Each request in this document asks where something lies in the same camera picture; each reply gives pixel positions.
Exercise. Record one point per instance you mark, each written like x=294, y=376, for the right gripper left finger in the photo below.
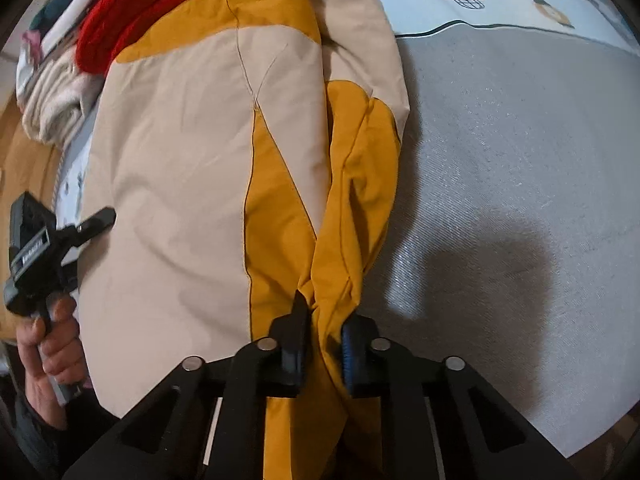
x=206, y=420

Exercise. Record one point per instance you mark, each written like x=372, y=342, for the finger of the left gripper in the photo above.
x=97, y=224

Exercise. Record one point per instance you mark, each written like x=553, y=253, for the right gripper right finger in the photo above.
x=441, y=419

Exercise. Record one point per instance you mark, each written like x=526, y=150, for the beige and orange hooded jacket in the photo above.
x=250, y=149

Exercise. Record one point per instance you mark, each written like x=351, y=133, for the person's left hand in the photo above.
x=58, y=355

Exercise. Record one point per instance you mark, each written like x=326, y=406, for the wooden bed headboard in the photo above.
x=26, y=165

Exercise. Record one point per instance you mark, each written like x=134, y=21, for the cream folded blanket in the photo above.
x=59, y=101

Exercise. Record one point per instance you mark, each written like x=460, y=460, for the grey printed bed sheet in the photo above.
x=513, y=240

